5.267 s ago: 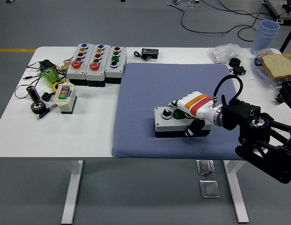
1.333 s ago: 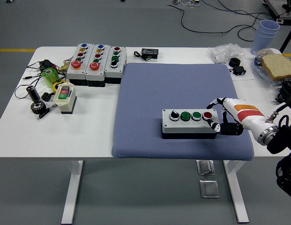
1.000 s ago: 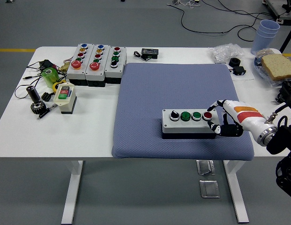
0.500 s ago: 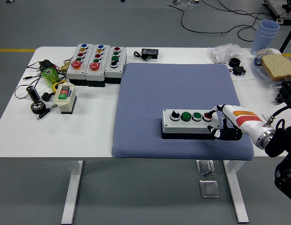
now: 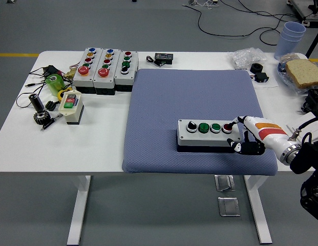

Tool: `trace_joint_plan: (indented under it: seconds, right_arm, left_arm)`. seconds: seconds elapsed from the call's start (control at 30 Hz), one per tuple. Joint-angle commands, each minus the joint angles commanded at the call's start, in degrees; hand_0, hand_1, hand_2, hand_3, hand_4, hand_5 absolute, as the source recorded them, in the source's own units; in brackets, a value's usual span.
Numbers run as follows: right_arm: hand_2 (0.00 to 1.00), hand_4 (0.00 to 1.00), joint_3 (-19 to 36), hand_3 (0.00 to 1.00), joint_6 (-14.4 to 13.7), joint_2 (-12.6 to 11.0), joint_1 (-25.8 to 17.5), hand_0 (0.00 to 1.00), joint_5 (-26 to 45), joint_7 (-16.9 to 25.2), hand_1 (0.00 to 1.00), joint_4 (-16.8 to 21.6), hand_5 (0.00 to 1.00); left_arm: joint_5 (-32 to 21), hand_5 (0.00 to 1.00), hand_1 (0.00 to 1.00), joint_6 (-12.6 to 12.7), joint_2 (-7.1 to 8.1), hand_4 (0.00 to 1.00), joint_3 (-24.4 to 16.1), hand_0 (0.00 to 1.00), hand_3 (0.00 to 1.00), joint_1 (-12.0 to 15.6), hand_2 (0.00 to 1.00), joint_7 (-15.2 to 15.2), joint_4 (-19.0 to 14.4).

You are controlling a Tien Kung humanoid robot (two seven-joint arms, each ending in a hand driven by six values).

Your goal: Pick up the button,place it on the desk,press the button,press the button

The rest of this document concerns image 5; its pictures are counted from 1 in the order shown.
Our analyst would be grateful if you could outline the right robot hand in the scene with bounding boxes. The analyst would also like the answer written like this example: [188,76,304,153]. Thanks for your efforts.
[226,115,294,157]

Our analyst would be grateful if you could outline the grey four-control button box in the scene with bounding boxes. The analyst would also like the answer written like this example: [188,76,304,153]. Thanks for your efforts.
[177,118,241,153]

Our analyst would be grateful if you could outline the five-button box, blue selector knob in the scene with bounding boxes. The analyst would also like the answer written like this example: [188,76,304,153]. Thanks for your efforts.
[93,48,121,96]

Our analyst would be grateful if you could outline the five-button box, blue round button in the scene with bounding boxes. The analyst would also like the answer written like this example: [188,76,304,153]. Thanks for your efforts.
[72,47,103,94]

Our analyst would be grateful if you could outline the white paper card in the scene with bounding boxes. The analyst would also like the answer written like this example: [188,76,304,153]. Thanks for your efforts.
[285,114,318,141]

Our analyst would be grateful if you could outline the white paper sheet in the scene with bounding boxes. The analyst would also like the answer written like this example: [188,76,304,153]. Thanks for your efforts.
[248,69,279,90]

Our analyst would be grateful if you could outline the small black servo block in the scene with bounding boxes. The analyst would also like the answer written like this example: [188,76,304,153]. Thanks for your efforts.
[251,72,269,83]

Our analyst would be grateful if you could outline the black device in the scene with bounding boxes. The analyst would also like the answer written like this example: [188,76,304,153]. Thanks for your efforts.
[301,88,318,115]

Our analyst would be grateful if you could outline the open metal floor socket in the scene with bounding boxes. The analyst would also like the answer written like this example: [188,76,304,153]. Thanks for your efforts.
[214,174,236,192]

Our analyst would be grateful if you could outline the white table leg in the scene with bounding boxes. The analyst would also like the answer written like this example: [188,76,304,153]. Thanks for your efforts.
[66,175,92,246]
[243,175,273,244]

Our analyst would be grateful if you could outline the slice of bread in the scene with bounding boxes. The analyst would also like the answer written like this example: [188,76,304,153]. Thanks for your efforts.
[284,58,318,89]

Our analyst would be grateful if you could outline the clear plastic bag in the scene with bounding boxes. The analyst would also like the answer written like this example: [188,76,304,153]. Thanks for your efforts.
[227,47,267,70]

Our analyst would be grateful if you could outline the closed metal floor socket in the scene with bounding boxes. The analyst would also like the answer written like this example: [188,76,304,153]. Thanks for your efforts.
[217,196,241,217]

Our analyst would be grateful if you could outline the stack of blue cups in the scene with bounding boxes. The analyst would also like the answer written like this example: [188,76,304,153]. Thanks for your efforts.
[273,22,307,61]

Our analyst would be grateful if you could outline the black stand leg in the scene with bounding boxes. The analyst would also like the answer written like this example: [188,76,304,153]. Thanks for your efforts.
[304,25,318,59]

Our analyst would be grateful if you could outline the blue-grey padded mat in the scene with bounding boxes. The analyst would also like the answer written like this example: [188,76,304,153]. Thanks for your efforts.
[122,68,279,176]

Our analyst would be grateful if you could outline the four-control box, black selector knob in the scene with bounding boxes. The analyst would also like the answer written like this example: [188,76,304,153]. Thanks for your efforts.
[114,50,139,92]

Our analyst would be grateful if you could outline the yellow tape roll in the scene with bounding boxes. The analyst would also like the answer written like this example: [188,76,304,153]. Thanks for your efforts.
[57,87,73,100]

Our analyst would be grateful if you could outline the translucent green roll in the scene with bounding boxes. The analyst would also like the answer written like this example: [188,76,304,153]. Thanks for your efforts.
[45,73,65,97]

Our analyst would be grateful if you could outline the black pen tool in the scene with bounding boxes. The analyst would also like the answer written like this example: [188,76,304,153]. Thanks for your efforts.
[40,112,63,132]

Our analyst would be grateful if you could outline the small black toothed part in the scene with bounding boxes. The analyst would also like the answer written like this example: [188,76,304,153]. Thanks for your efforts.
[44,100,59,111]

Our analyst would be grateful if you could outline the black power module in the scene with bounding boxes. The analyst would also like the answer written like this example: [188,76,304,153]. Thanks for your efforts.
[43,65,62,77]

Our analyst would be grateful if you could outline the large black gear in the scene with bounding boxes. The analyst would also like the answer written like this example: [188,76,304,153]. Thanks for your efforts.
[33,110,51,126]

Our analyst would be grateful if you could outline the black metal cylinder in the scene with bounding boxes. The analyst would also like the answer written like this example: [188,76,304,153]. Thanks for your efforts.
[28,93,45,112]

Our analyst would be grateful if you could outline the black ring part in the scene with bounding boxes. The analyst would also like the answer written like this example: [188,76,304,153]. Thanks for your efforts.
[249,63,264,74]

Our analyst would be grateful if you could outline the looped black floor cable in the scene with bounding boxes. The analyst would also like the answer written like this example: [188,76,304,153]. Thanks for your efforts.
[259,27,284,46]

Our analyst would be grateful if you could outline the black digital meter with cord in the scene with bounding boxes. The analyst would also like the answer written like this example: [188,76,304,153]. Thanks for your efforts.
[145,52,175,68]

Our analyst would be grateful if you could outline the long black floor cable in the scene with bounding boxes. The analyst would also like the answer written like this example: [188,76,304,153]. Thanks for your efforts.
[181,4,285,41]

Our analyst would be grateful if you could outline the aluminium frame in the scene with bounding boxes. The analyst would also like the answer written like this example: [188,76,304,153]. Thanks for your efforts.
[286,0,318,26]

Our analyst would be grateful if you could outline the white cable bundle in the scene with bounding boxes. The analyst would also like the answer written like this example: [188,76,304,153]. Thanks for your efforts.
[186,0,220,9]

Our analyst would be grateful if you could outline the white switch box, red green keys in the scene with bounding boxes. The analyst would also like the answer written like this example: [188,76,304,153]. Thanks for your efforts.
[58,89,84,126]

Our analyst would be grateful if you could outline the brass fitting with wires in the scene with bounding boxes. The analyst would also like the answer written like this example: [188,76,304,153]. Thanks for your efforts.
[63,62,80,79]

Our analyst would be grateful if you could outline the thin black jack wire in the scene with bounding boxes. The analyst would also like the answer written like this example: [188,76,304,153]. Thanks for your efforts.
[15,67,72,108]

